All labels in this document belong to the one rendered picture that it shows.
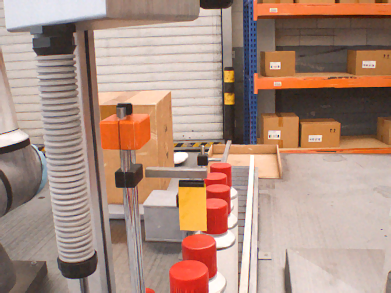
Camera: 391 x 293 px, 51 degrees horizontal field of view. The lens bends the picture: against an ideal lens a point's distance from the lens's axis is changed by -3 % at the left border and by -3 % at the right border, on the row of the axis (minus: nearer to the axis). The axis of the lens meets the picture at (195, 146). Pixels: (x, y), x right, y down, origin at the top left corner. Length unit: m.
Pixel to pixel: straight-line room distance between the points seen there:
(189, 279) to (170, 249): 0.60
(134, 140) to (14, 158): 0.45
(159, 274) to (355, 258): 0.37
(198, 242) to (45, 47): 0.22
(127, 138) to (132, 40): 4.46
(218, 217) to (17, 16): 0.29
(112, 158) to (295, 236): 0.50
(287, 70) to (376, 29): 1.49
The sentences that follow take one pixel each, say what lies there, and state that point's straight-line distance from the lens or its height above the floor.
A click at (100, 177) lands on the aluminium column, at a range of 0.49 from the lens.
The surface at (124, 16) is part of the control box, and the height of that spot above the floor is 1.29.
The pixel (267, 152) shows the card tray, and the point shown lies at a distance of 1.67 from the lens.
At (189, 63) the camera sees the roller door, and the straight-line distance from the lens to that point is 4.82.
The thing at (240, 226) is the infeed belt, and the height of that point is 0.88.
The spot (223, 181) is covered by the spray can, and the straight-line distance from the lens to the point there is 0.58.
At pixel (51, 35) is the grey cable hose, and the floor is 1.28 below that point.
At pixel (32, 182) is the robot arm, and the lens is 0.87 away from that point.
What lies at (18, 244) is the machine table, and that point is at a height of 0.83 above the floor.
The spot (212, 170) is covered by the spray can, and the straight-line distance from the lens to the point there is 0.63.
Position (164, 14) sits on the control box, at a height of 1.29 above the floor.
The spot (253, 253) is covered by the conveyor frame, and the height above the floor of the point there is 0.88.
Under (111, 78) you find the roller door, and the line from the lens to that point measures 4.93.
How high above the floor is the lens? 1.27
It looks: 14 degrees down
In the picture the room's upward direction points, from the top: 2 degrees counter-clockwise
